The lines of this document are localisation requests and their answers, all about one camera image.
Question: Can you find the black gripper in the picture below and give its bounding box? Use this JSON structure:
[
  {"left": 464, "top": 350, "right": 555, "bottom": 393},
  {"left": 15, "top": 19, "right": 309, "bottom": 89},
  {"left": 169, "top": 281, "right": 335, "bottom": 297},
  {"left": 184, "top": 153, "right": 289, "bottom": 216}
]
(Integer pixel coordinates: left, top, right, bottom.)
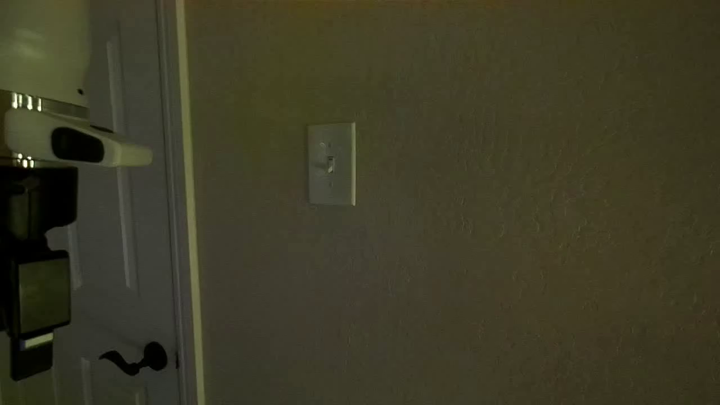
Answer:
[{"left": 0, "top": 167, "right": 79, "bottom": 381}]

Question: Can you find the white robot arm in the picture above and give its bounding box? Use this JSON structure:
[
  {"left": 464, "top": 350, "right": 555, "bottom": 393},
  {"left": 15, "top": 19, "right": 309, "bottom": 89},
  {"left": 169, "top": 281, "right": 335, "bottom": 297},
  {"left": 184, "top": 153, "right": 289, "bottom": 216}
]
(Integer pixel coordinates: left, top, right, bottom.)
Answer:
[{"left": 0, "top": 0, "right": 89, "bottom": 383}]

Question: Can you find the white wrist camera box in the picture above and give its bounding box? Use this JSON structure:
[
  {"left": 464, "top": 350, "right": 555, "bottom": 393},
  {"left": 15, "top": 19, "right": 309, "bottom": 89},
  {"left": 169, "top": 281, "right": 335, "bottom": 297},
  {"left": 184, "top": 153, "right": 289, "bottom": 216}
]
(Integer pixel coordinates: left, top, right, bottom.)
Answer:
[{"left": 2, "top": 110, "right": 154, "bottom": 168}]

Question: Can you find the black door lever handle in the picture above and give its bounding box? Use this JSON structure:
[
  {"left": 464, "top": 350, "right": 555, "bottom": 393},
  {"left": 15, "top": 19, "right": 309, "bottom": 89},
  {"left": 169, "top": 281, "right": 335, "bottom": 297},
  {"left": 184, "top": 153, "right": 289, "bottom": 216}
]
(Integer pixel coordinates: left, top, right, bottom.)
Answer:
[{"left": 101, "top": 343, "right": 169, "bottom": 375}]

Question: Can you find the white light switch plate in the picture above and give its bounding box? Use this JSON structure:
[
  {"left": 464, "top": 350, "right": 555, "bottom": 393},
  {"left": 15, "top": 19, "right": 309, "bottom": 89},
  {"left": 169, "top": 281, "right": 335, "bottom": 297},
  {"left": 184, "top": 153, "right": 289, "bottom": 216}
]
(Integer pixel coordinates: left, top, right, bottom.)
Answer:
[{"left": 307, "top": 121, "right": 358, "bottom": 207}]

